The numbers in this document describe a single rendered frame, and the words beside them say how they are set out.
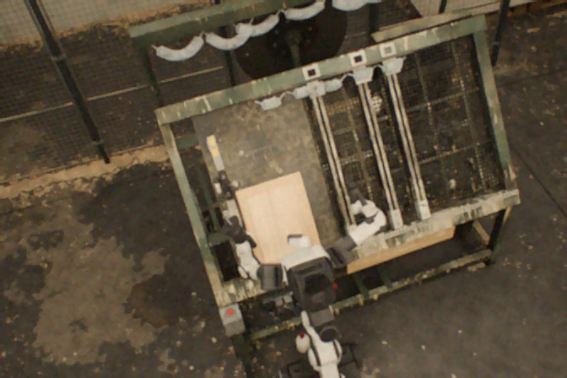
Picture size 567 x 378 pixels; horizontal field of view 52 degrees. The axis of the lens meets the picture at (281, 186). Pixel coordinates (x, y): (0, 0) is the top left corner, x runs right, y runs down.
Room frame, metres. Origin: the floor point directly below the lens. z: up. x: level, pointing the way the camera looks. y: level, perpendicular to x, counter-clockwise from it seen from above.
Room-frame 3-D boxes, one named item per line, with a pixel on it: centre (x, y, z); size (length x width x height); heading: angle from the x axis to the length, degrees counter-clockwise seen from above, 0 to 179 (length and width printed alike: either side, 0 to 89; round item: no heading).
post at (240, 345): (1.80, 0.42, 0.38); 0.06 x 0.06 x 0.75; 13
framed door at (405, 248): (2.49, -0.85, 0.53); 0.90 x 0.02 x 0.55; 103
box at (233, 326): (1.80, 0.42, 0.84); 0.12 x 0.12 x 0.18; 13
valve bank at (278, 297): (1.97, 0.01, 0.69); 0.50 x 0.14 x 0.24; 103
